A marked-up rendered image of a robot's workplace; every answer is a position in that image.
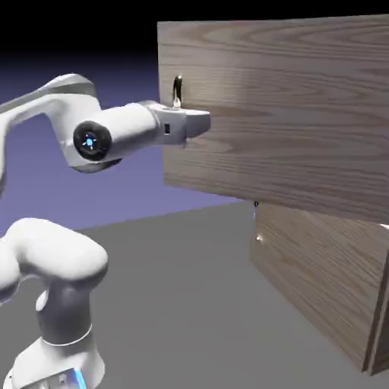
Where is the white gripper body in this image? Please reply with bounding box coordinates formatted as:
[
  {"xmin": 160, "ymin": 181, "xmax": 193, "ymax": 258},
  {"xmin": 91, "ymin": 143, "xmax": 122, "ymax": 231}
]
[{"xmin": 181, "ymin": 107, "xmax": 211, "ymax": 145}]

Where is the large wooden cabinet door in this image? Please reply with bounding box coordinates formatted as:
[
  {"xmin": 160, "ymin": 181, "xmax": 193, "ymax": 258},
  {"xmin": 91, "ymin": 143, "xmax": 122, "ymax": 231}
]
[{"xmin": 157, "ymin": 13, "xmax": 389, "ymax": 225}]

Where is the small wooden cabinet door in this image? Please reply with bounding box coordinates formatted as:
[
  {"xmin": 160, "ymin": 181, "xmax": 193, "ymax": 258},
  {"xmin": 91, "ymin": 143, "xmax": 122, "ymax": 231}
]
[{"xmin": 250, "ymin": 201, "xmax": 389, "ymax": 374}]

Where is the wooden cabinet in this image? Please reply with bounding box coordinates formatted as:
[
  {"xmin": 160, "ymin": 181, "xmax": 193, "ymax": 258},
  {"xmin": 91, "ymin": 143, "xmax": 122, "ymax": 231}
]
[{"xmin": 362, "ymin": 223, "xmax": 389, "ymax": 377}]

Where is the dark curved metal handle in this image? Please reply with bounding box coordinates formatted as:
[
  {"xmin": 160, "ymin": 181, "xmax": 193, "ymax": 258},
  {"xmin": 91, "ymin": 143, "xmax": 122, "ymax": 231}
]
[{"xmin": 172, "ymin": 73, "xmax": 184, "ymax": 108}]

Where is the thin metal door handle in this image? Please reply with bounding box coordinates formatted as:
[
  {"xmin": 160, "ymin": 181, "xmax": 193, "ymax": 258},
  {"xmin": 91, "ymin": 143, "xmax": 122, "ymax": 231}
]
[{"xmin": 252, "ymin": 200, "xmax": 264, "ymax": 244}]

